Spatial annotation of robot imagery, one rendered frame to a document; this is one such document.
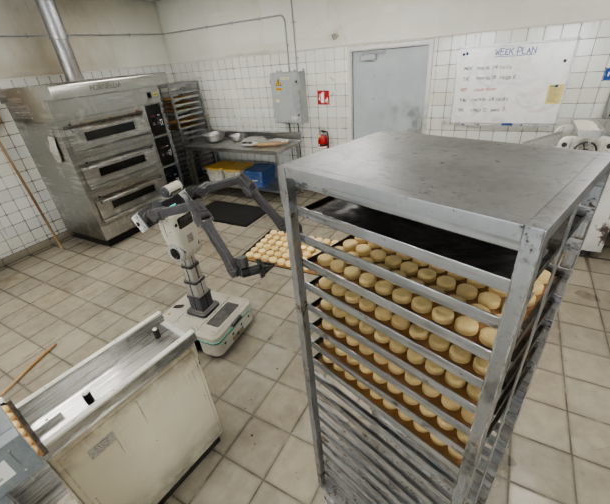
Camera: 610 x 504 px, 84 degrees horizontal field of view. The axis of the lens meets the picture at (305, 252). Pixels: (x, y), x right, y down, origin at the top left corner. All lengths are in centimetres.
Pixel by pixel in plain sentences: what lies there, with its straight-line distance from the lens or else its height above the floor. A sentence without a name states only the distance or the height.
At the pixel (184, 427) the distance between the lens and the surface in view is 216.
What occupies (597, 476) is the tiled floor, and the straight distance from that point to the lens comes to 268.
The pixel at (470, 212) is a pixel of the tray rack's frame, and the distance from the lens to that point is 65.
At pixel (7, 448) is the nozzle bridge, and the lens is 143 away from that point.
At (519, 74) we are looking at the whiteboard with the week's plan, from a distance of 489.
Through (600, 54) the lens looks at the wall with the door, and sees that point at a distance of 494.
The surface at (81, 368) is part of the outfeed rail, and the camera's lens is 200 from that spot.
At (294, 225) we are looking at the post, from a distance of 101.
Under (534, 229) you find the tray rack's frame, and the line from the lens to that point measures 63.
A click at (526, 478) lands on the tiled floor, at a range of 251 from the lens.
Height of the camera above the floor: 208
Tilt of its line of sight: 30 degrees down
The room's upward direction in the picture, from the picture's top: 6 degrees counter-clockwise
